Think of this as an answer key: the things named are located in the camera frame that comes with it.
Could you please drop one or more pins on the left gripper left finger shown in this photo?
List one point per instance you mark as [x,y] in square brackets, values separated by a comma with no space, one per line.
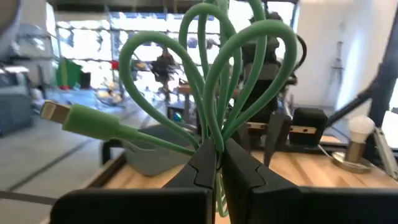
[140,208]

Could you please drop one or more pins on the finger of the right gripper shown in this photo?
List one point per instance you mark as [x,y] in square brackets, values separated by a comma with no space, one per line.
[275,133]
[245,138]

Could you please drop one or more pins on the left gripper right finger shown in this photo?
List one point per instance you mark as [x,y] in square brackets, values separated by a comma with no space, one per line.
[295,208]

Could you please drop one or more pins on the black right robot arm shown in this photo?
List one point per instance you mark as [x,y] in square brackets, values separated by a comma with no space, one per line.
[271,73]

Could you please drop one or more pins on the teal plastic bin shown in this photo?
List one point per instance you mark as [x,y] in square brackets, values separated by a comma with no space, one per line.
[149,161]

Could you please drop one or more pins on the bulb lamp with brass base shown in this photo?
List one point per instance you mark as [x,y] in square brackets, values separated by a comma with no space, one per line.
[360,127]

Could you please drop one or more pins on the white plastic strip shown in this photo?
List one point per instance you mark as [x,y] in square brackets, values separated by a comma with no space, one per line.
[385,152]

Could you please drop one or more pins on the red container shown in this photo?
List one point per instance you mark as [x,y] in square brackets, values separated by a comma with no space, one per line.
[115,64]

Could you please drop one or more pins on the green board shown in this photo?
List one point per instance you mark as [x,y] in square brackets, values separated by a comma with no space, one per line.
[68,74]

